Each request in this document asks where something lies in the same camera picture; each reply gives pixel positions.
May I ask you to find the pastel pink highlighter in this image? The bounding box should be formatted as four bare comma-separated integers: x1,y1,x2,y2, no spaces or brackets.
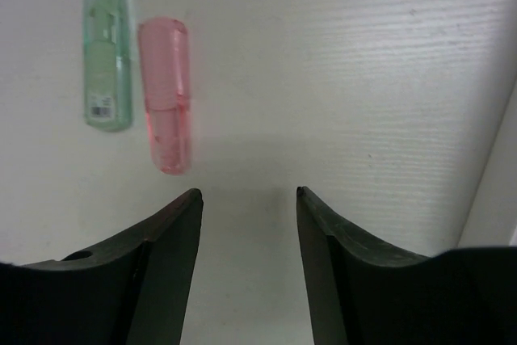
137,17,191,175

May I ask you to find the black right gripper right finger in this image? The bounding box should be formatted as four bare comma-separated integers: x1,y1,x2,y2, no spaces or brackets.
296,187,435,344

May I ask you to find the pastel green short highlighter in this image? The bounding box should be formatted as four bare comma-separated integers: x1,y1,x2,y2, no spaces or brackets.
82,0,132,132

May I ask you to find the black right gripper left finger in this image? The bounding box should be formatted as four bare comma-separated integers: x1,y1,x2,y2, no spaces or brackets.
19,189,203,344

